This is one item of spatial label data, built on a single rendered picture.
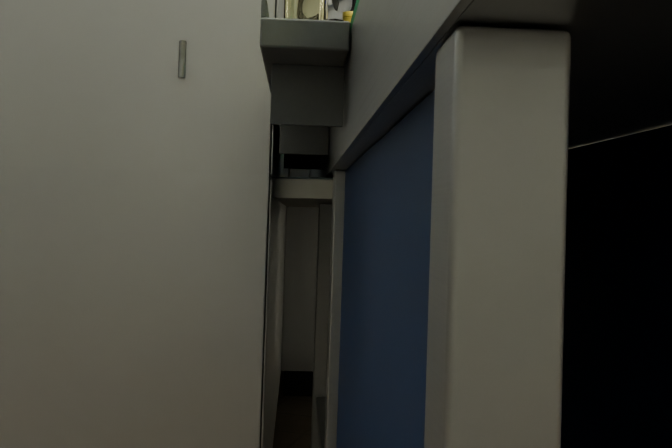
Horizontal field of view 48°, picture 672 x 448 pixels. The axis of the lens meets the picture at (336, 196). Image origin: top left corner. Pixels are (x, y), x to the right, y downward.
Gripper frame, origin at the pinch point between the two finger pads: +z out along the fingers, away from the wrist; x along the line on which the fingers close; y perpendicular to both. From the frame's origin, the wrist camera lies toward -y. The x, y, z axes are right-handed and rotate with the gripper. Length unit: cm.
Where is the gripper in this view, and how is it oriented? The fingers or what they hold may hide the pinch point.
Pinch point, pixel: (348, 6)
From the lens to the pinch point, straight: 192.8
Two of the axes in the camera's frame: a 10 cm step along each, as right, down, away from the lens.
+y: 0.6, -0.2, -10.0
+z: -0.3, 10.0, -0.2
